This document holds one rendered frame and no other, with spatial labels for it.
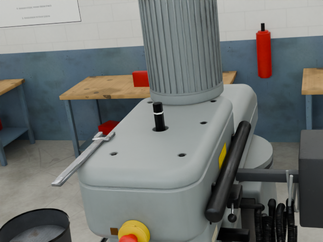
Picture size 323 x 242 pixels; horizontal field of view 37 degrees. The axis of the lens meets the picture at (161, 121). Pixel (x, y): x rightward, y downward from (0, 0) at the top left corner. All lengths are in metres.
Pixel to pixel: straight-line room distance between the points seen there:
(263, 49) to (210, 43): 3.96
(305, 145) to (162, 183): 0.57
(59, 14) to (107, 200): 5.09
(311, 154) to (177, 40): 0.46
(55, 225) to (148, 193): 2.67
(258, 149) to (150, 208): 0.88
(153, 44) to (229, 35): 4.15
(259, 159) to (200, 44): 0.60
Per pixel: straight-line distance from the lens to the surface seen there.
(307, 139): 1.39
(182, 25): 1.16
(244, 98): 1.68
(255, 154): 1.69
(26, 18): 6.19
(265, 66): 5.20
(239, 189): 1.22
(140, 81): 5.08
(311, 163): 1.28
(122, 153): 0.98
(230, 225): 1.30
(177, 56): 1.18
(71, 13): 5.88
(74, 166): 0.94
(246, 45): 5.31
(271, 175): 1.40
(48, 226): 3.56
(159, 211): 0.91
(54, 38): 6.05
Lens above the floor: 2.28
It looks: 20 degrees down
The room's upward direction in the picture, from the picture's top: 7 degrees counter-clockwise
